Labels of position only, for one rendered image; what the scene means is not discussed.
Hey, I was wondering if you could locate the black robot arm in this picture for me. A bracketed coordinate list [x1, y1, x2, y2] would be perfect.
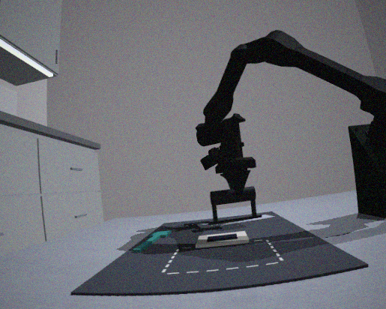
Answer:
[196, 30, 386, 170]

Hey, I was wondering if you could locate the grey tile with dark square top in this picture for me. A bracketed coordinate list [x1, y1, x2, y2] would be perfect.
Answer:
[196, 231, 249, 248]

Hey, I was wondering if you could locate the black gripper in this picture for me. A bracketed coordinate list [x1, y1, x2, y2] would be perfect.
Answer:
[215, 139, 256, 198]

